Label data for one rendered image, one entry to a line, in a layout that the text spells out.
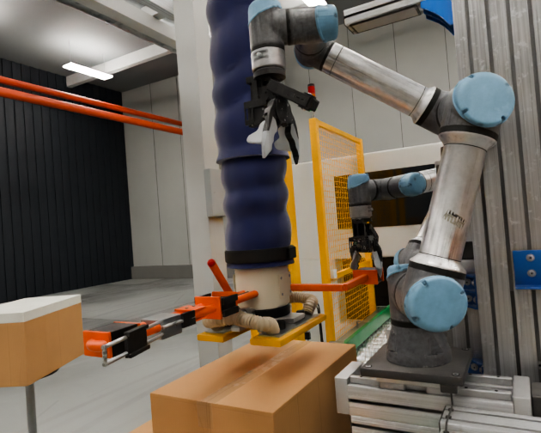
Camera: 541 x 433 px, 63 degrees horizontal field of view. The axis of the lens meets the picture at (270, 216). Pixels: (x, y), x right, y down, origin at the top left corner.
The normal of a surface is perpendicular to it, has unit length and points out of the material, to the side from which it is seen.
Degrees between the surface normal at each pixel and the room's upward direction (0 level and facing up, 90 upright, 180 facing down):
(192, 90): 90
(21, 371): 90
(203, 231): 90
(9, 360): 90
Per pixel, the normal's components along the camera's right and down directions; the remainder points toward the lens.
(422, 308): -0.07, 0.11
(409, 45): -0.50, 0.02
